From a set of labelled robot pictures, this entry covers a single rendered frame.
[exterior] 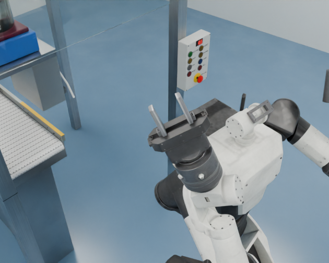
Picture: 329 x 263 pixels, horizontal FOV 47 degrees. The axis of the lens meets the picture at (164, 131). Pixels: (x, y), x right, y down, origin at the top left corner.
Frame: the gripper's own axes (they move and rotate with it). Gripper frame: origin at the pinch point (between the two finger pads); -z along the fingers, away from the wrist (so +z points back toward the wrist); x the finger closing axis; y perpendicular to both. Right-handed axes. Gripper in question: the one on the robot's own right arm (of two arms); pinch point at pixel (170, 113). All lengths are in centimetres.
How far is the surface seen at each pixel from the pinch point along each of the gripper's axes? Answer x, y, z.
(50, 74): -38, -75, 9
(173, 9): 15, -108, 20
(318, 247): 37, -76, 181
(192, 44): 16, -105, 38
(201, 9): 68, -417, 143
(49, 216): -88, -90, 83
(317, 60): 142, -280, 197
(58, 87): -39, -77, 16
